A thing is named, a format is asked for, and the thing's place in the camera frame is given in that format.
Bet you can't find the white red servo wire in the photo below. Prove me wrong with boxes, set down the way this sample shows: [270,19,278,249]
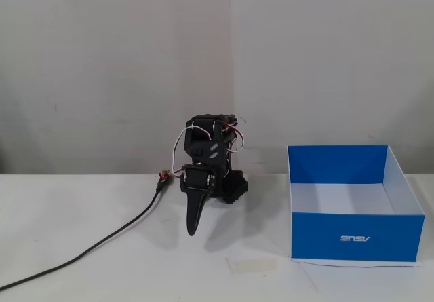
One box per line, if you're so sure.
[219,119,248,155]
[170,126,193,176]

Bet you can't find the blue and white cardboard box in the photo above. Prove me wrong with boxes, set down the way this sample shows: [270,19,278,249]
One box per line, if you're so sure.
[286,144,426,261]

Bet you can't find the clear tape strip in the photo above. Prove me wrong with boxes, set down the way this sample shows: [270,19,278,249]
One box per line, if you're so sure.
[224,257,279,276]

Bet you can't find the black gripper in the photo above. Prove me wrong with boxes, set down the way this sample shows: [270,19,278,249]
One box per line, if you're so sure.
[179,163,219,238]

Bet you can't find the black power cable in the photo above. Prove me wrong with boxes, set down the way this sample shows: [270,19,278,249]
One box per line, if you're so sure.
[0,178,167,291]

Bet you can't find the thin thread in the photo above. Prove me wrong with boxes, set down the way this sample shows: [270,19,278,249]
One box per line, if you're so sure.
[290,259,424,269]

